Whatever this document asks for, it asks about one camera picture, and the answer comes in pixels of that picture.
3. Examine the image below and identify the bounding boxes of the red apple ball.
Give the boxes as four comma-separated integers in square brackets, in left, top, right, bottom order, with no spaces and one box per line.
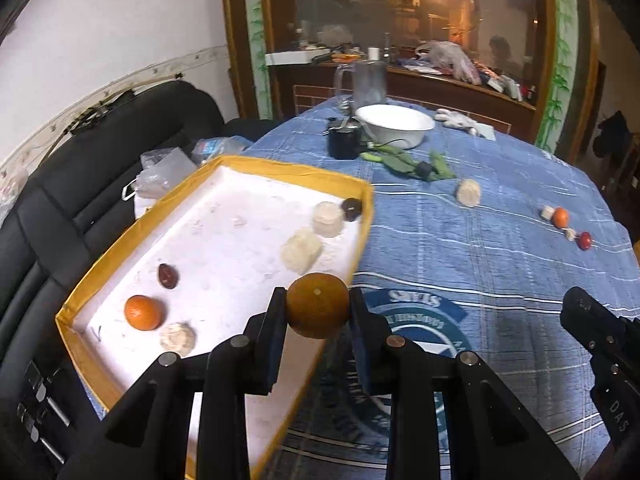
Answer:
[576,231,592,252]

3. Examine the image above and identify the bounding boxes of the orange tangerine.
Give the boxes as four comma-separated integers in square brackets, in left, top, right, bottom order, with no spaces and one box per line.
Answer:
[285,273,350,339]
[551,207,570,230]
[124,295,165,332]

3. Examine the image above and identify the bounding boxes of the dark red jujube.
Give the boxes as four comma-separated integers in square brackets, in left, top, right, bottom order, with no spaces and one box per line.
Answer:
[157,263,179,289]

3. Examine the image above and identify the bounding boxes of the beige foam chunk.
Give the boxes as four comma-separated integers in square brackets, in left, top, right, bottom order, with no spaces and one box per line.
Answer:
[280,228,323,275]

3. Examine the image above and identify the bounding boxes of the dark brown round fruit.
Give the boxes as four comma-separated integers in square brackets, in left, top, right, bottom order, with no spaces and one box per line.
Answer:
[341,197,362,222]

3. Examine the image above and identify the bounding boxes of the beige foam round piece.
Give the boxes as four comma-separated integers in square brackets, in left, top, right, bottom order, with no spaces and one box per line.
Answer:
[311,202,344,237]

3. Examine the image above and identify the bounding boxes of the beige foam lump in tray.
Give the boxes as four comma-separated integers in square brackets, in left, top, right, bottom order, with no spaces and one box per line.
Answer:
[160,323,196,358]

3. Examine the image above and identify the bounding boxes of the orange tangerine in tray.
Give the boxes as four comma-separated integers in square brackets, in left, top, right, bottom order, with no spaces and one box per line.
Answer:
[124,295,165,332]

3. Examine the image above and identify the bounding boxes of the blue plaid tablecloth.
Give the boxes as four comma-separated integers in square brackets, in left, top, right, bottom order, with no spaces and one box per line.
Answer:
[242,101,639,477]

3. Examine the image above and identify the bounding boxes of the yellow cardboard tray box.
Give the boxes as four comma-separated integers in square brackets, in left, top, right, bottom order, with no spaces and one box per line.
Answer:
[54,154,377,480]

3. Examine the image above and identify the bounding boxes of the dark jacket on chair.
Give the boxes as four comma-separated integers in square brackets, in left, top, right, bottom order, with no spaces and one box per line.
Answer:
[592,110,632,168]

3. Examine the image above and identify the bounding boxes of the large beige foam cylinder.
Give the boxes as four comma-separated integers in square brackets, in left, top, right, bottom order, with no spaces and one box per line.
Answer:
[456,179,482,208]

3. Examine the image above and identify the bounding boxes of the light green cloth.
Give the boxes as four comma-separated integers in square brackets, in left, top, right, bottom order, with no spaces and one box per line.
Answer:
[473,122,496,141]

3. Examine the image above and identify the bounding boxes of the black leather sofa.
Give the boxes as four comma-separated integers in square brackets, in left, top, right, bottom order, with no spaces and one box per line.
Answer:
[0,80,277,479]

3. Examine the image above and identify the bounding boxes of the small black adapter box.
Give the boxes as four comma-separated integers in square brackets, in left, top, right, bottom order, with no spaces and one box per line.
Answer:
[414,162,435,181]

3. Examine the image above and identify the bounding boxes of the white work glove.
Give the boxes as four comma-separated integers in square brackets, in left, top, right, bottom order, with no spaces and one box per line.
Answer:
[434,108,478,136]

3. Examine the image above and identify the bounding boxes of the green fabric leaves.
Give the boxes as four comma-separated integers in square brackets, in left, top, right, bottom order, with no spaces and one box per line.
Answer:
[359,145,456,182]

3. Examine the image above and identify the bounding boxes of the clear plastic bag on sofa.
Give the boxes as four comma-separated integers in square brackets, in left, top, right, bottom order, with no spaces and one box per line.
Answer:
[131,148,196,200]

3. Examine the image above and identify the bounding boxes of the white enamel basin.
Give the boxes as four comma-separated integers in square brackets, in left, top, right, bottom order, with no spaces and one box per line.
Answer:
[356,104,435,150]

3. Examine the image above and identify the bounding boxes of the wooden counter shelf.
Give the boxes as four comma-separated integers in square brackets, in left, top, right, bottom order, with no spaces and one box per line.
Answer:
[269,54,536,143]

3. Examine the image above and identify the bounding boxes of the pink plastic bag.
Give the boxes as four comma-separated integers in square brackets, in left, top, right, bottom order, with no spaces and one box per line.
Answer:
[416,41,482,86]

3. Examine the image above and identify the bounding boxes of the black cube device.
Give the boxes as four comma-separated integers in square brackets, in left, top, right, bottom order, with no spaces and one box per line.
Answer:
[326,122,362,160]

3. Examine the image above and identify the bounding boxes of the clear plastic pitcher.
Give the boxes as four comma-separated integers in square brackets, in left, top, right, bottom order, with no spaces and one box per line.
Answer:
[334,60,387,113]

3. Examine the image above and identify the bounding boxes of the white paper cup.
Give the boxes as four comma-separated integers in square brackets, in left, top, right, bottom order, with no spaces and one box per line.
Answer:
[368,47,380,61]

